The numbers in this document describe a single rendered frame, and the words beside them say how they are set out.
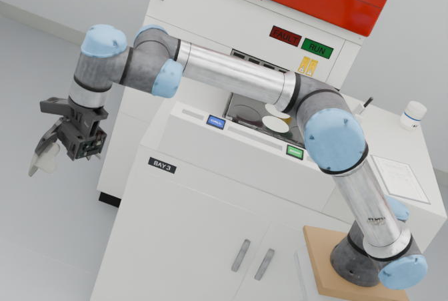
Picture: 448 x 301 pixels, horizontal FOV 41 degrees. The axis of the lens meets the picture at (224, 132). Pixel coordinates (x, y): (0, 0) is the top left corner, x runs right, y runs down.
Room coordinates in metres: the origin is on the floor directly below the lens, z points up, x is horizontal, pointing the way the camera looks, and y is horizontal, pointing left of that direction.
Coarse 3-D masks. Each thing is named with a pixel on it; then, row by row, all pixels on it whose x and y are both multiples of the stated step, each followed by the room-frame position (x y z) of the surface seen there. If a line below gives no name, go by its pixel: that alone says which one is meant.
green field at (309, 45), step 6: (306, 42) 2.17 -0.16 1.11; (312, 42) 2.17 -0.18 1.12; (306, 48) 2.17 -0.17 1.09; (312, 48) 2.17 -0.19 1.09; (318, 48) 2.17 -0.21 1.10; (324, 48) 2.17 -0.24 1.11; (330, 48) 2.17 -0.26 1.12; (318, 54) 2.17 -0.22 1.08; (324, 54) 2.17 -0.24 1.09; (330, 54) 2.17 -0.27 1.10
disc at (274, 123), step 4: (268, 116) 1.88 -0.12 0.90; (272, 116) 1.89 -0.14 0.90; (264, 120) 1.84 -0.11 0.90; (268, 120) 1.85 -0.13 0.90; (272, 120) 1.86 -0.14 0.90; (276, 120) 1.88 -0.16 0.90; (280, 120) 1.89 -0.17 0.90; (268, 124) 1.82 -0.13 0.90; (272, 124) 1.84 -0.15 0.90; (276, 124) 1.85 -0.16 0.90; (280, 124) 1.86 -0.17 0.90; (284, 124) 1.87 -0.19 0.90; (272, 128) 1.81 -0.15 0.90; (276, 128) 1.82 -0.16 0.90; (280, 128) 1.83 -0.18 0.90; (284, 128) 1.84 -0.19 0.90; (288, 128) 1.85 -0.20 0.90
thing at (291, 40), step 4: (276, 28) 2.16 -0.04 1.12; (272, 32) 2.16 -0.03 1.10; (276, 32) 2.16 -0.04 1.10; (280, 32) 2.17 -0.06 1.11; (284, 32) 2.17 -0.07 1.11; (288, 32) 2.17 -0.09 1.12; (272, 36) 2.16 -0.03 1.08; (276, 36) 2.17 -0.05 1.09; (280, 36) 2.17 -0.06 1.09; (284, 36) 2.17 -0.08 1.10; (288, 36) 2.17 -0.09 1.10; (292, 36) 2.17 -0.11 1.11; (296, 36) 2.17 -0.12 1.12; (284, 40) 2.17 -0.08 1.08; (288, 40) 2.17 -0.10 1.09; (292, 40) 2.17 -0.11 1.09; (296, 40) 2.17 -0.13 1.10; (292, 44) 2.17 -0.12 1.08; (296, 44) 2.17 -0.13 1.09
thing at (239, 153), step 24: (168, 120) 1.54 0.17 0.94; (192, 120) 1.55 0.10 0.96; (168, 144) 1.54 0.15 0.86; (192, 144) 1.54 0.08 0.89; (216, 144) 1.54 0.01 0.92; (240, 144) 1.54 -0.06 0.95; (264, 144) 1.58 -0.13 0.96; (216, 168) 1.54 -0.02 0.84; (240, 168) 1.54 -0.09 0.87; (264, 168) 1.55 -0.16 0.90; (288, 168) 1.55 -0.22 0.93; (312, 168) 1.55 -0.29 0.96; (288, 192) 1.55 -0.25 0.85; (312, 192) 1.55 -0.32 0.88
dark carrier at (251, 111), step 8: (240, 96) 1.95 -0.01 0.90; (232, 104) 1.86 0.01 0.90; (240, 104) 1.89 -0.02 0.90; (248, 104) 1.91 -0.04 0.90; (256, 104) 1.94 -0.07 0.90; (264, 104) 1.96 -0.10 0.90; (232, 112) 1.81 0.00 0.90; (240, 112) 1.83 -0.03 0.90; (248, 112) 1.85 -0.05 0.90; (256, 112) 1.88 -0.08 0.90; (264, 112) 1.90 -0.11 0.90; (248, 120) 1.80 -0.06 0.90; (256, 120) 1.82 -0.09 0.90; (288, 120) 1.91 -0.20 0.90; (264, 128) 1.79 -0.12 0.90; (296, 128) 1.88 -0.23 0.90; (288, 136) 1.80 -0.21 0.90; (296, 136) 1.82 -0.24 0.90
